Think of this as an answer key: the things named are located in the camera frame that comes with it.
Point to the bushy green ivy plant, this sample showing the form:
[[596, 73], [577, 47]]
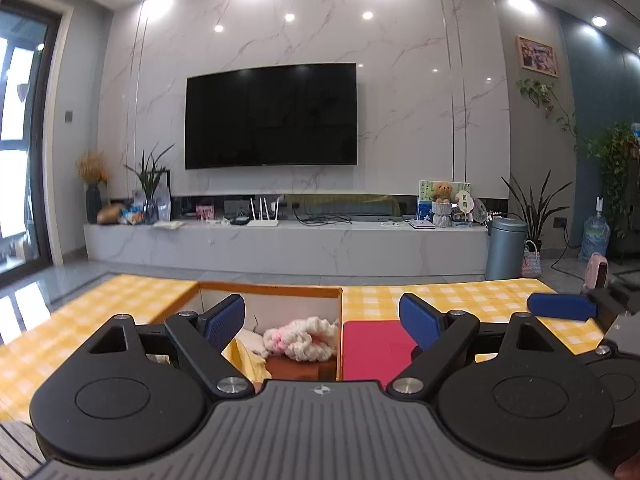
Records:
[[617, 160]]

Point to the pink white chunky yarn plush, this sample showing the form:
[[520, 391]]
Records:
[[305, 340]]

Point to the orange cardboard box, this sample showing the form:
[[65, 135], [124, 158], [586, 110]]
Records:
[[280, 305]]

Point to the white marble television console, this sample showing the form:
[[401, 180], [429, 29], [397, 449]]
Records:
[[300, 247]]

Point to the woven pastel basket bag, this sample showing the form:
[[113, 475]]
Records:
[[531, 262]]

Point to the blue-grey trash can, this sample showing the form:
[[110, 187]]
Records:
[[505, 250]]

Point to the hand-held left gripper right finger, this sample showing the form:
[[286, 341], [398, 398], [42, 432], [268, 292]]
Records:
[[417, 320]]

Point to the teddy bear bouquet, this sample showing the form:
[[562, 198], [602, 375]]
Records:
[[441, 192]]

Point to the red lidded box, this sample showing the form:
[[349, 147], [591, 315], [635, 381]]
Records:
[[375, 350]]

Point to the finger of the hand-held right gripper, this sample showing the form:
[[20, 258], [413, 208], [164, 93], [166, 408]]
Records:
[[560, 306]]

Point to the snack packets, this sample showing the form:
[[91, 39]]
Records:
[[134, 216]]

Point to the brown round object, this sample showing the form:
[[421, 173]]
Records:
[[111, 215]]

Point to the small black device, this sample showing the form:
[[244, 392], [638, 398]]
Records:
[[239, 220]]

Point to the round white hand fan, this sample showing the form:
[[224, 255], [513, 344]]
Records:
[[466, 202]]

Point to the wooden slatted bench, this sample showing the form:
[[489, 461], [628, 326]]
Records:
[[15, 442]]

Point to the pink space heater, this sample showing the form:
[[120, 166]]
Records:
[[596, 270]]

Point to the decorative plate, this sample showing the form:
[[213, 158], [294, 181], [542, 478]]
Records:
[[480, 210]]

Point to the cream cloth pouch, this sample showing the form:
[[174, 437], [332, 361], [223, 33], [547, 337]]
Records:
[[253, 338]]

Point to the potted snake plant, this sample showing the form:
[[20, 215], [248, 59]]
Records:
[[535, 210]]

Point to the dark vase with dried flowers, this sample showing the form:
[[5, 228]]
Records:
[[93, 205]]

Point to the white router with antennas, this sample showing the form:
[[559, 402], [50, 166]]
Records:
[[263, 222]]

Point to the black framed glass door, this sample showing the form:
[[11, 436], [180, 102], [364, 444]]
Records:
[[42, 160]]

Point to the flat book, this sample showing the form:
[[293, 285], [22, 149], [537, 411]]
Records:
[[420, 223]]

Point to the black wall television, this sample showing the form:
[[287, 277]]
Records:
[[270, 117]]

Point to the hanging ivy vine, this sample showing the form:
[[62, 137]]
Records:
[[540, 91]]

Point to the papers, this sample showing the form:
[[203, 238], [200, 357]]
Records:
[[167, 224]]

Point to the brown chocolate-shaped plush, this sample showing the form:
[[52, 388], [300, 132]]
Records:
[[295, 369]]

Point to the framed wall picture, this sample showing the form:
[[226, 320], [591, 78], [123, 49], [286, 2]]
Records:
[[537, 56]]

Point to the blue water jug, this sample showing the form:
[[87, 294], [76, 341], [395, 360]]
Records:
[[595, 240]]

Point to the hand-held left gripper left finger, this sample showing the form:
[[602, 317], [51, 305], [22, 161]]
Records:
[[227, 320]]

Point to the pink card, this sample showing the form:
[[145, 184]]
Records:
[[205, 212]]

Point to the green plant in glass vase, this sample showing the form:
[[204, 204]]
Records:
[[150, 210]]

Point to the yellow checked tablecloth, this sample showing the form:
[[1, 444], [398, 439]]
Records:
[[450, 292]]

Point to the yellow soft cloth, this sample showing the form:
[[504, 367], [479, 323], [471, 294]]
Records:
[[247, 362]]

